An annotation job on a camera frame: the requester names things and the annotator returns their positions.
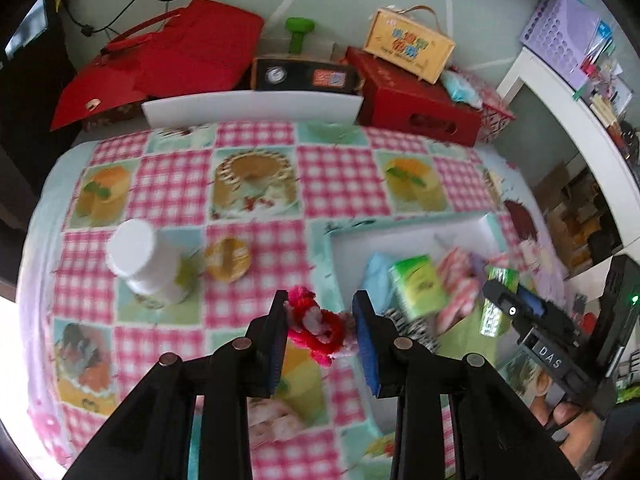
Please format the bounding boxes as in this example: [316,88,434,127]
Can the purple plastic basket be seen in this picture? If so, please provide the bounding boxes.
[519,0,602,87]

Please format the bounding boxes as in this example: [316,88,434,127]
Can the red cardboard box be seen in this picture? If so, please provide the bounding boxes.
[344,46,484,148]

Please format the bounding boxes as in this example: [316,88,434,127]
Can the person's right hand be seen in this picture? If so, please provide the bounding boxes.
[530,400,607,467]

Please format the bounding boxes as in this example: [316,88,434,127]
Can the light blue packet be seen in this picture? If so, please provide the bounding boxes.
[361,252,402,313]

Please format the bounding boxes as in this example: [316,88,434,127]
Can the assorted stationery pile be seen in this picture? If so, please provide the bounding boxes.
[572,20,640,163]

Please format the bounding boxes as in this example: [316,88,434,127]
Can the red gift bag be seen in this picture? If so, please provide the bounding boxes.
[49,0,266,132]

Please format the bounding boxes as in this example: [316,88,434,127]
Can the white plastic bottle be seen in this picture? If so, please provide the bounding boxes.
[104,218,199,307]

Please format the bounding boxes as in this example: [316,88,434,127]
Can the red plush toy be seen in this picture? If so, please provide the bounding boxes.
[284,286,357,367]

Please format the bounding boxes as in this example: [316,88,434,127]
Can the green dumbbell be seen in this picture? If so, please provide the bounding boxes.
[284,17,314,57]

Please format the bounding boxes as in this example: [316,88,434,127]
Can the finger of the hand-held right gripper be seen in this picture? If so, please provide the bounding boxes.
[516,284,551,320]
[481,279,538,333]

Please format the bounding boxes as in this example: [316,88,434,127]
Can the white foam board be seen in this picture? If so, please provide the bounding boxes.
[141,90,365,129]

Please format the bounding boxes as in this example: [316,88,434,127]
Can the red patterned basket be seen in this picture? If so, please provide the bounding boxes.
[449,66,517,147]

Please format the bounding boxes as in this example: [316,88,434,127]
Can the green stick-shaped pack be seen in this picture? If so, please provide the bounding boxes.
[479,265,522,339]

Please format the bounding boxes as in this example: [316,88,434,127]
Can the round yellow tin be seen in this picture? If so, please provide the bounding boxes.
[203,237,253,284]

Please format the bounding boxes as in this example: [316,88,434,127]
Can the blue wet wipes pack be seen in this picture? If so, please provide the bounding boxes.
[439,69,484,109]

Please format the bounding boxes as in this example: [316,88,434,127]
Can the brown cardboard box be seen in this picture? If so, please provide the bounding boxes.
[534,159,588,213]

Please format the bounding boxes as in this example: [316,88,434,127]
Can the teal-edged white box tray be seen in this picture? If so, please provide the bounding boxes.
[307,211,526,442]

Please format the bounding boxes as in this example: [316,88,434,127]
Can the black box with gauge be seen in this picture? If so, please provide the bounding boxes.
[249,55,364,97]

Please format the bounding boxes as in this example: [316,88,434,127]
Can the pink checkered printed tablecloth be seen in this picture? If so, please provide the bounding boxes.
[17,119,572,480]

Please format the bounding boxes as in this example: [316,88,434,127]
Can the black appliance with screen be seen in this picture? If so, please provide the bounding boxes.
[4,7,50,63]

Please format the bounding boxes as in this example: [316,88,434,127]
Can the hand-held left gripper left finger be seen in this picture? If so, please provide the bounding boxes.
[62,290,291,480]

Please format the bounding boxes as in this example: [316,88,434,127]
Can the white shelf unit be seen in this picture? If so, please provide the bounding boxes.
[494,46,640,283]

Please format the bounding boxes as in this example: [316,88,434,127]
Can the black white striped cloth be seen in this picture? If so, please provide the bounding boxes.
[384,306,442,354]

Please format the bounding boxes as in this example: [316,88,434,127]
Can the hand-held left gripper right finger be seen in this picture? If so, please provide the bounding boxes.
[351,289,581,480]

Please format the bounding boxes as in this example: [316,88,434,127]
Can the pink striped snack packets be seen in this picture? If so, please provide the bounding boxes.
[433,246,485,333]

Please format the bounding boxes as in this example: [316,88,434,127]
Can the yellow gift bag with handle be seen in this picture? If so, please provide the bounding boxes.
[361,5,457,84]

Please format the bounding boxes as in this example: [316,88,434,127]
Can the yellow-green tissue pack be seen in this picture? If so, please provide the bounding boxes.
[388,254,449,322]

